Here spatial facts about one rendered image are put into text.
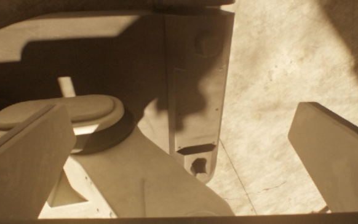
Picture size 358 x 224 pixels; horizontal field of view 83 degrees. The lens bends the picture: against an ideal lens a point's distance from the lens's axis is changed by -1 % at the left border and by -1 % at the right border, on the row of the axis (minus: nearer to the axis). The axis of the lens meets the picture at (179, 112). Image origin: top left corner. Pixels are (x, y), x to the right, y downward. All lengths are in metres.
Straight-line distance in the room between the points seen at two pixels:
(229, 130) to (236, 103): 0.12
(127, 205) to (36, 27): 0.36
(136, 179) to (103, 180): 0.04
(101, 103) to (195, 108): 0.24
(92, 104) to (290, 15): 0.65
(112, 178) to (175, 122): 0.26
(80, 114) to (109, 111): 0.04
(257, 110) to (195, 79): 0.44
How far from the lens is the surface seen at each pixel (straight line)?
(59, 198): 0.49
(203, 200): 0.23
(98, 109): 0.36
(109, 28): 0.45
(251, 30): 0.73
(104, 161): 0.33
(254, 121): 0.90
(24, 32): 0.49
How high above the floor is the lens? 0.61
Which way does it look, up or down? 57 degrees down
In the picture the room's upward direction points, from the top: 157 degrees clockwise
